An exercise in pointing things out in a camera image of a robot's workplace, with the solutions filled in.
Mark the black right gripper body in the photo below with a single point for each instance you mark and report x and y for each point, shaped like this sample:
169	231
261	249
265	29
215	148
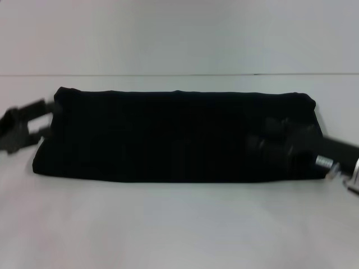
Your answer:
322	148

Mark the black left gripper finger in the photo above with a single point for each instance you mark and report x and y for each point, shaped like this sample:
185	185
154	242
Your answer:
39	132
39	106

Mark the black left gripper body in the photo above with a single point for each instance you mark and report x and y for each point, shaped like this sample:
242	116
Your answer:
14	131

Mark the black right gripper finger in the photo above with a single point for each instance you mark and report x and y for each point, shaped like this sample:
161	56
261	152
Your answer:
266	147
277	126

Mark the black shirt with FREE print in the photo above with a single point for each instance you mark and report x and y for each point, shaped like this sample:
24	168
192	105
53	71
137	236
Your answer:
157	134

